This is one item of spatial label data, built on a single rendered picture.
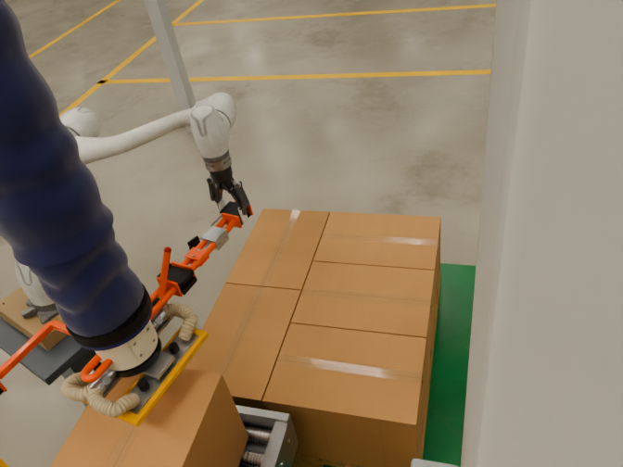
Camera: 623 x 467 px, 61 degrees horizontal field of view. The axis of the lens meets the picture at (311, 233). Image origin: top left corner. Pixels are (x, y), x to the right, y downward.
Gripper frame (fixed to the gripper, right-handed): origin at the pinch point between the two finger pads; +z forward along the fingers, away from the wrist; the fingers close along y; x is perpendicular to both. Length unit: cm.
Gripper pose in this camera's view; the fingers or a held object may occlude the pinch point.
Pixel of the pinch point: (234, 213)
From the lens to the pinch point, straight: 193.1
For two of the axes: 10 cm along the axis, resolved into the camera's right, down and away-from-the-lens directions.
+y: 8.8, 2.0, -4.4
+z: 1.4, 7.6, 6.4
